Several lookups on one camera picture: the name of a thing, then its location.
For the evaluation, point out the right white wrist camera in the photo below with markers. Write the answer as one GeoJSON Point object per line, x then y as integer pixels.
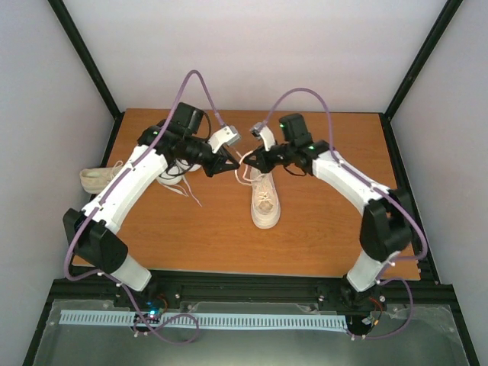
{"type": "Point", "coordinates": [262, 132]}

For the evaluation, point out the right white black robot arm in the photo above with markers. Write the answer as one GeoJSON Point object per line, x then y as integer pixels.
{"type": "Point", "coordinates": [386, 222]}

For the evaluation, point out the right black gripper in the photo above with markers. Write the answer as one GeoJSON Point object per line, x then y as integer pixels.
{"type": "Point", "coordinates": [264, 164]}

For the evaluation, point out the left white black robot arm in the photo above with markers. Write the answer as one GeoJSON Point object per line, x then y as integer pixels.
{"type": "Point", "coordinates": [92, 231]}

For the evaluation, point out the black white sneaker right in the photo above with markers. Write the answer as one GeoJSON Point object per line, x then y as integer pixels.
{"type": "Point", "coordinates": [185, 166]}

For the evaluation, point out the beige canvas sneaker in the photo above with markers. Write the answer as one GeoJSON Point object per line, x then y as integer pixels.
{"type": "Point", "coordinates": [95, 180]}

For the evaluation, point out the black white sneaker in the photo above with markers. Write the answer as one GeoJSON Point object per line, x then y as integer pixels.
{"type": "Point", "coordinates": [185, 166]}
{"type": "Point", "coordinates": [174, 180]}

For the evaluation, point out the black white sneaker left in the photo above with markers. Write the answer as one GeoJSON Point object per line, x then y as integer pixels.
{"type": "Point", "coordinates": [174, 180]}

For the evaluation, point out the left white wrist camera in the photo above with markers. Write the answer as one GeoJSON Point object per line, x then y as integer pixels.
{"type": "Point", "coordinates": [227, 135]}

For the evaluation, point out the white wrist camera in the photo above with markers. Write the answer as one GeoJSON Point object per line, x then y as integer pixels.
{"type": "Point", "coordinates": [262, 132]}
{"type": "Point", "coordinates": [227, 135]}

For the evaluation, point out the beige lace platform sneaker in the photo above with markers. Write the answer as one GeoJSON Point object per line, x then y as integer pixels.
{"type": "Point", "coordinates": [265, 205]}

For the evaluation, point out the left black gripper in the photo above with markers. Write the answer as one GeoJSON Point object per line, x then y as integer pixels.
{"type": "Point", "coordinates": [219, 164]}

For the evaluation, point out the light blue cable duct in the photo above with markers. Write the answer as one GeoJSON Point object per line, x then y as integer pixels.
{"type": "Point", "coordinates": [211, 321]}

